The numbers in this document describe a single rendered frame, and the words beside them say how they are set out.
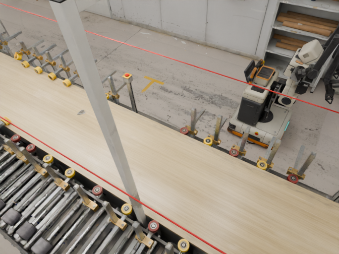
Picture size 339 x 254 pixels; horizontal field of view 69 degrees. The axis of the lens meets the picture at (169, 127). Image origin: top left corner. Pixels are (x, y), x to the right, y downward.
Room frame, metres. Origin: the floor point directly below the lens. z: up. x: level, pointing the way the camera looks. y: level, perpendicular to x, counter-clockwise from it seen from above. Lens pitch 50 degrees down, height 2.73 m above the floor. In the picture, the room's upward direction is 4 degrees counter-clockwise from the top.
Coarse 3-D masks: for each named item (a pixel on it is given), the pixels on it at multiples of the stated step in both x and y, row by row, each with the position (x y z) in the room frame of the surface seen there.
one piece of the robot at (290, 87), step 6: (300, 48) 2.19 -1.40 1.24; (294, 54) 2.16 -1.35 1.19; (294, 60) 1.99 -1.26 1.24; (300, 60) 1.99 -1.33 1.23; (288, 66) 2.00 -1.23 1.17; (294, 66) 1.96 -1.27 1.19; (300, 66) 1.92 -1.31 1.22; (306, 66) 1.91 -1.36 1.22; (288, 72) 2.03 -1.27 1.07; (288, 78) 2.04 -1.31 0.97; (282, 84) 2.21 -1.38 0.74; (288, 84) 2.01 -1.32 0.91; (294, 84) 1.98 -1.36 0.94; (282, 90) 2.18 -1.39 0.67; (288, 90) 1.96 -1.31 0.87; (294, 90) 1.94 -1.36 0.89; (282, 96) 1.98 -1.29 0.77; (294, 96) 1.93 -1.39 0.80; (282, 102) 1.96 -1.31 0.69; (288, 102) 1.93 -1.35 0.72
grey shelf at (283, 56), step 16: (288, 0) 3.25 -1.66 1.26; (304, 0) 3.21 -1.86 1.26; (320, 0) 3.18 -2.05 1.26; (320, 16) 3.33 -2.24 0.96; (336, 16) 3.22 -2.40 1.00; (272, 32) 3.55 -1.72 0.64; (288, 32) 3.53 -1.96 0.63; (304, 32) 3.05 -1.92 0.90; (272, 48) 3.29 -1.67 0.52; (272, 64) 3.41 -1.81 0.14; (288, 64) 3.37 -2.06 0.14
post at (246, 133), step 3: (246, 129) 1.28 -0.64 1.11; (246, 132) 1.25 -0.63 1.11; (249, 132) 1.26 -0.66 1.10; (246, 135) 1.24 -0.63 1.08; (243, 138) 1.25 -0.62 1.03; (246, 138) 1.24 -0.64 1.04; (243, 141) 1.25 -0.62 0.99; (246, 141) 1.25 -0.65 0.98; (243, 144) 1.24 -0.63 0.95; (240, 147) 1.25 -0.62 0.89; (243, 147) 1.24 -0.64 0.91; (240, 150) 1.25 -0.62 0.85; (243, 150) 1.24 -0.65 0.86; (240, 156) 1.24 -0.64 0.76
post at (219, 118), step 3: (219, 117) 1.39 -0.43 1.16; (216, 120) 1.40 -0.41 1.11; (219, 120) 1.38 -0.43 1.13; (216, 123) 1.40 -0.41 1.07; (219, 123) 1.38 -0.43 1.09; (216, 126) 1.39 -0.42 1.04; (219, 126) 1.38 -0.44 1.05; (216, 129) 1.39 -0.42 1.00; (219, 129) 1.39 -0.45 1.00; (216, 132) 1.39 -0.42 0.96; (219, 132) 1.40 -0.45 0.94; (216, 135) 1.39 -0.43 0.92; (216, 138) 1.38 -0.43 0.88; (213, 144) 1.40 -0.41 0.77; (213, 147) 1.39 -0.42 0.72; (216, 147) 1.39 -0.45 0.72
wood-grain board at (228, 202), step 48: (0, 96) 2.18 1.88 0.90; (48, 96) 2.12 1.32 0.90; (48, 144) 1.44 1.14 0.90; (96, 144) 1.40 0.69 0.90; (144, 144) 1.36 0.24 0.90; (192, 144) 1.32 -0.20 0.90; (144, 192) 0.89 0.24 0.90; (192, 192) 0.86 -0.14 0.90; (240, 192) 0.83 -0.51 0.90; (288, 192) 0.80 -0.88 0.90; (192, 240) 0.50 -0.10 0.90; (240, 240) 0.48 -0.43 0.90; (288, 240) 0.45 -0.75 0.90; (336, 240) 0.43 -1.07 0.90
